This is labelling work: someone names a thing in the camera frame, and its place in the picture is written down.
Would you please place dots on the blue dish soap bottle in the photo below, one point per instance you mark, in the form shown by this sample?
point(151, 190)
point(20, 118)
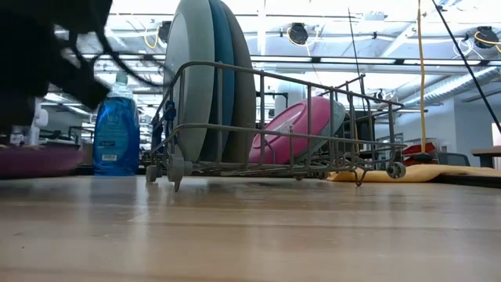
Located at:
point(117, 137)

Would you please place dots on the large dark blue plate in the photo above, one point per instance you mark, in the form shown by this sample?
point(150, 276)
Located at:
point(225, 78)

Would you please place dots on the large gray plate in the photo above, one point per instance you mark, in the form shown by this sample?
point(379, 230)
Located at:
point(244, 98)

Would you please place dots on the small teal plate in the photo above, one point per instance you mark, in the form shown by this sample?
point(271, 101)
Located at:
point(338, 117)

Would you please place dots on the white cylindrical tank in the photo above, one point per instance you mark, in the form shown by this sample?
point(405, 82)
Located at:
point(289, 98)

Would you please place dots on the large light blue plate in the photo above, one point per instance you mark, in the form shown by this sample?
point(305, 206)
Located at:
point(192, 78)

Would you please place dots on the pink plate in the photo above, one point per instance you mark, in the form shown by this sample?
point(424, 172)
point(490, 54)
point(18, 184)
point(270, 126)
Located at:
point(297, 117)

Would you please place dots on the red container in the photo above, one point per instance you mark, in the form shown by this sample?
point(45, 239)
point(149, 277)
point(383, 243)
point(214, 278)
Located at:
point(411, 150)

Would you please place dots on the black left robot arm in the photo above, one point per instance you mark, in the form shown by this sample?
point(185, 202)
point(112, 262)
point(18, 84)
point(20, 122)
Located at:
point(39, 11)

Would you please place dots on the purple plate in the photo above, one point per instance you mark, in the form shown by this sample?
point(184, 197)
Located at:
point(39, 162)

